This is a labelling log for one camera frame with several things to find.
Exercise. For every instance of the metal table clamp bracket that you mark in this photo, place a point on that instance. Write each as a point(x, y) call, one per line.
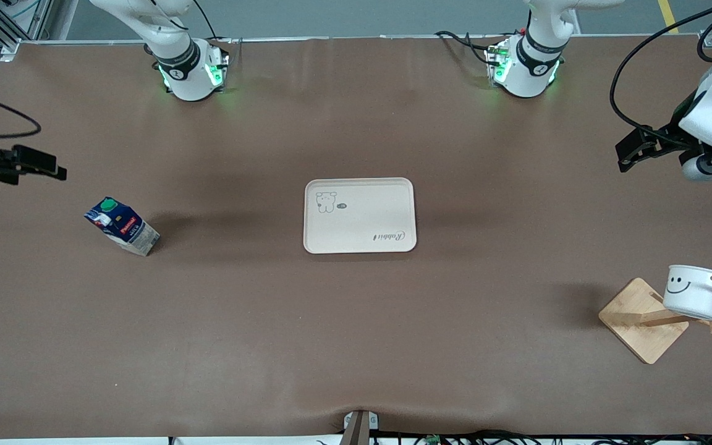
point(360, 429)

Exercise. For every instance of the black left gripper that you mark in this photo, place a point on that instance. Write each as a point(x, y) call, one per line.
point(669, 136)

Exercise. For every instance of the small green circuit board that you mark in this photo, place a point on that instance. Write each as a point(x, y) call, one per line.
point(434, 440)

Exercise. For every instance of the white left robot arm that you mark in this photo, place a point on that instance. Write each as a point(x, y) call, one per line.
point(529, 68)

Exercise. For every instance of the cream tray with rabbit print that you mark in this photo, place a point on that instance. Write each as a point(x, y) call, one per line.
point(362, 216)

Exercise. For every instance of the blue and white milk carton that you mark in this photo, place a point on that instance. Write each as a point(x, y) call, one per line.
point(124, 228)

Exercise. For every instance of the wooden cup rack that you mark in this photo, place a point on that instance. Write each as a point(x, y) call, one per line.
point(640, 334)

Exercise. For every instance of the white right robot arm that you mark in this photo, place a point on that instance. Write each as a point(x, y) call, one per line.
point(186, 80)

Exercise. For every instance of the aluminium corner bracket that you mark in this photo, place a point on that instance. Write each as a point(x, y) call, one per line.
point(709, 38)

